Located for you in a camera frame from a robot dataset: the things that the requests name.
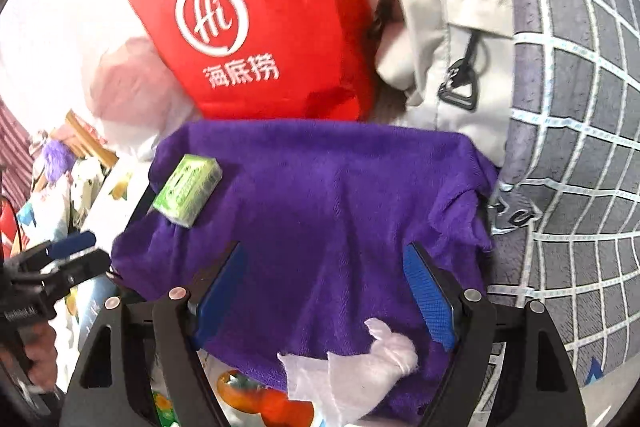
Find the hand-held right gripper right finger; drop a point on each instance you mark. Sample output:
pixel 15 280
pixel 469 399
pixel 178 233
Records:
pixel 430 299

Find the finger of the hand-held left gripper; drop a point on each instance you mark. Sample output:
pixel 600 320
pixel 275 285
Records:
pixel 80 269
pixel 75 243

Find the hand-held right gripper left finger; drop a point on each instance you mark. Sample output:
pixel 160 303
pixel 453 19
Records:
pixel 220 294

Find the white tissue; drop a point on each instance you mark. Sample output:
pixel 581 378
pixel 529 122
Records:
pixel 345 377

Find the person's left hand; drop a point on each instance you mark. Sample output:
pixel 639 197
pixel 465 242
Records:
pixel 42 357

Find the fruit printed bedsheet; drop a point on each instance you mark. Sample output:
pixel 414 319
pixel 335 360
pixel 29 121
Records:
pixel 107 212

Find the purple plush toy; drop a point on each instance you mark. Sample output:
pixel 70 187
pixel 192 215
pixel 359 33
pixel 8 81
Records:
pixel 57 157

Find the wooden chair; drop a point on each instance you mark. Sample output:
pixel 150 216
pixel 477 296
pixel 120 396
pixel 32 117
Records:
pixel 92 142

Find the green tissue pack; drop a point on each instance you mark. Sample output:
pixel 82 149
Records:
pixel 187 189

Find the striped curtain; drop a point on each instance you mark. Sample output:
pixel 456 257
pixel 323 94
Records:
pixel 15 147

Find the purple towel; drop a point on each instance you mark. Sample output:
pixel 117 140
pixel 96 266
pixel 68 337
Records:
pixel 325 207

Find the white plastic bag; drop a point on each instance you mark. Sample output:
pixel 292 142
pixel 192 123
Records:
pixel 130 97

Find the grey checked pillow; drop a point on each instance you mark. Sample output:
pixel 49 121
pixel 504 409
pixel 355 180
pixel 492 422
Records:
pixel 575 147

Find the beige fabric bag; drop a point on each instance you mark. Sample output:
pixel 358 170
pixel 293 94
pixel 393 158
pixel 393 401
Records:
pixel 435 37

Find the red paper bag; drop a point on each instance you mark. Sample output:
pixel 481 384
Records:
pixel 260 7

